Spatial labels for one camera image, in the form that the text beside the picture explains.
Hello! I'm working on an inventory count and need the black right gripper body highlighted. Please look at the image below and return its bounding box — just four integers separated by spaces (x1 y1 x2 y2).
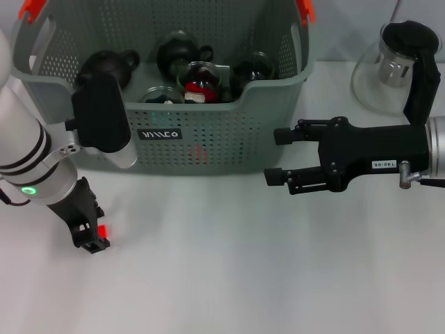
318 116 430 193

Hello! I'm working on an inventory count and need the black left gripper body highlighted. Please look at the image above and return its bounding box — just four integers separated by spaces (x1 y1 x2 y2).
47 175 105 250

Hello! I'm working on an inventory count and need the red sloped toy brick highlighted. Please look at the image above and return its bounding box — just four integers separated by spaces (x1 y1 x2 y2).
189 143 209 165

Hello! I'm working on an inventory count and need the dark red long toy brick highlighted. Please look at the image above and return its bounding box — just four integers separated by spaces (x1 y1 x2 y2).
185 81 217 102

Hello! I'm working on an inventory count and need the grey perforated plastic storage bin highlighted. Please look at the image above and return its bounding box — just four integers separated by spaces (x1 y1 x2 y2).
5 0 318 176

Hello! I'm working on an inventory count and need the dark clay teapot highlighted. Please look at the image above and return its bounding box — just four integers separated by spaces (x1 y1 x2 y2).
76 49 141 88

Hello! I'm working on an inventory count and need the right gripper cable with plug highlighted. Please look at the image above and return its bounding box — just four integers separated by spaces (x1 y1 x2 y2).
398 160 445 191

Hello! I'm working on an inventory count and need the gripper cable with plug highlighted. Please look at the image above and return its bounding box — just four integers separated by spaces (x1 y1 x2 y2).
0 187 32 206
398 160 445 191

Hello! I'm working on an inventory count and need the left gripper cable with plug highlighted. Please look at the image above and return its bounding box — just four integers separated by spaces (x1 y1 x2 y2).
0 187 32 206

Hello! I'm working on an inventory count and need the glass pitcher with black handle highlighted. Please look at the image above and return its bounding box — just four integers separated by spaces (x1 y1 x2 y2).
350 19 442 126

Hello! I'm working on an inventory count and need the orange bin handle clip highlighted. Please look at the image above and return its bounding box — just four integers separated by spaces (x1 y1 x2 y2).
19 0 48 20
297 0 317 27

